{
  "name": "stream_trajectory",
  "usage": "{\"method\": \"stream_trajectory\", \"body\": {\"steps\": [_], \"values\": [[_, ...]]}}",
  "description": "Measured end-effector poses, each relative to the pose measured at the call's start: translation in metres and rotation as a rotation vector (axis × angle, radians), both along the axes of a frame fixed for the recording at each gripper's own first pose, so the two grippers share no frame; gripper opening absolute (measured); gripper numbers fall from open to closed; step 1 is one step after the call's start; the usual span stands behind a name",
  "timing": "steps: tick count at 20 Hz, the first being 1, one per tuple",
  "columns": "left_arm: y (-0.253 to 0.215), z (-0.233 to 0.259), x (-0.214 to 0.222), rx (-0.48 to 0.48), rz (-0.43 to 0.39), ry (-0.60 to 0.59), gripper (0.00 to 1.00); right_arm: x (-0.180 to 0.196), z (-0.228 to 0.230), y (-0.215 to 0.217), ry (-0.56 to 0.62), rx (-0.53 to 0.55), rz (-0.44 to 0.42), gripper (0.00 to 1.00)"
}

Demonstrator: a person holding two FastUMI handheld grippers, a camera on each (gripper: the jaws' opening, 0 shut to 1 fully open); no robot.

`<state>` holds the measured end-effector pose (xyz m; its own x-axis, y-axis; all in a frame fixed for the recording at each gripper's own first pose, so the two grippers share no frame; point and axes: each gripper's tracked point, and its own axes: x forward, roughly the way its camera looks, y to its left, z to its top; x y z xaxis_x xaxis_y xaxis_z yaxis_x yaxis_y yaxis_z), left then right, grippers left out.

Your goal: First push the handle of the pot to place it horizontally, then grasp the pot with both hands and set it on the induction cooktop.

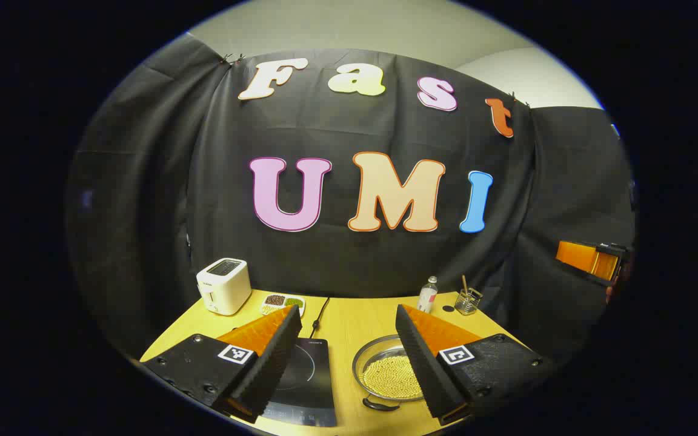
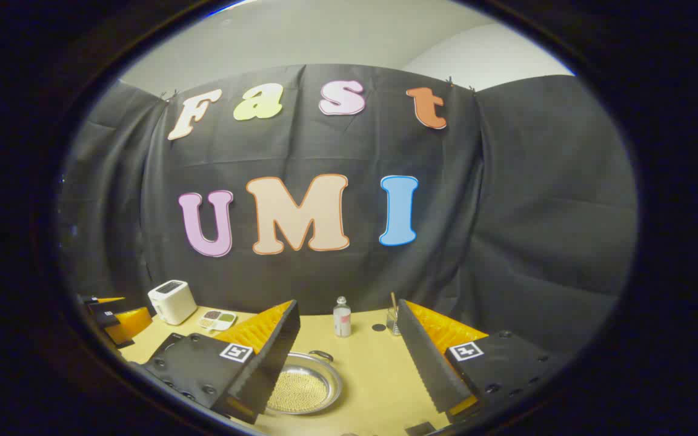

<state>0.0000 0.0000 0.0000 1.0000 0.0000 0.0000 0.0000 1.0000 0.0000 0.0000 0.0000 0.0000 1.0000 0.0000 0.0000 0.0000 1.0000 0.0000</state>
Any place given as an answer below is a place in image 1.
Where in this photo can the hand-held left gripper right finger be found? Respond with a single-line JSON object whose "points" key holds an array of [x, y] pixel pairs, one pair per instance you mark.
{"points": [[425, 363]]}

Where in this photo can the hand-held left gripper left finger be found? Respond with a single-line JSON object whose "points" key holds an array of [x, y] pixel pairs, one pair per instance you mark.
{"points": [[270, 357]]}

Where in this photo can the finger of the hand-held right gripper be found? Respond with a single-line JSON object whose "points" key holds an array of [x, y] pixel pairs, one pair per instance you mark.
{"points": [[579, 257]]}

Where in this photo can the black induction cooktop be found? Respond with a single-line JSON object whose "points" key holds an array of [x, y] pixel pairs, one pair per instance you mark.
{"points": [[309, 375]]}

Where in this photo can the white divided dish of beans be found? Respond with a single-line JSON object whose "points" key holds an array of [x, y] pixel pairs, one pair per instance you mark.
{"points": [[282, 302]]}

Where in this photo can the clear bottle with white label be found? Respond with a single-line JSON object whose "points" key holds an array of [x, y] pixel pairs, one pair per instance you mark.
{"points": [[427, 297]]}

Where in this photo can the ribbed glass cup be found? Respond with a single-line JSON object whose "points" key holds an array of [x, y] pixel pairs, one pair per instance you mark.
{"points": [[468, 303]]}

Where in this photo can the white toaster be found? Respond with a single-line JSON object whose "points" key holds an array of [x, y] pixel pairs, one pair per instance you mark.
{"points": [[223, 287]]}

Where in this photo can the wooden stick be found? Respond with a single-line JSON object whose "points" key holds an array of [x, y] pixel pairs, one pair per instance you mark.
{"points": [[465, 284]]}

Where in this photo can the black cloth clip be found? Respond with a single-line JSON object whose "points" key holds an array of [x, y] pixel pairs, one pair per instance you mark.
{"points": [[518, 99], [232, 59]]}

